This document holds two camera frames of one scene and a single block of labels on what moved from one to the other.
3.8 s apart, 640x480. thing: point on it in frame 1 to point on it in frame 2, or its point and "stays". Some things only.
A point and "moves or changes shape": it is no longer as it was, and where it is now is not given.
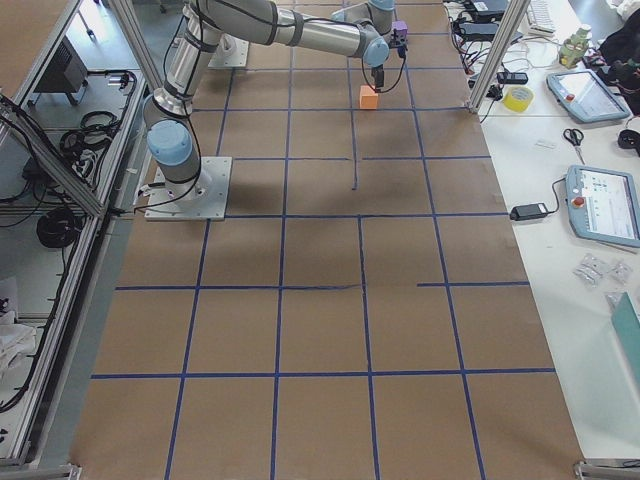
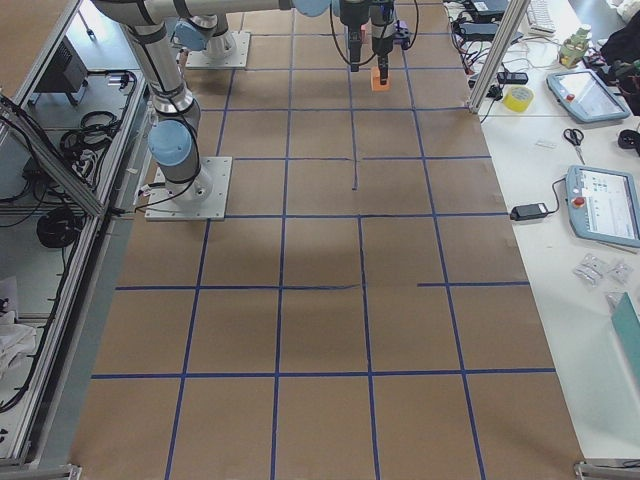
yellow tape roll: [518, 98] stays
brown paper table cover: [364, 311] stays
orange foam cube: [368, 98] moves or changes shape
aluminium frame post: [503, 43] stays
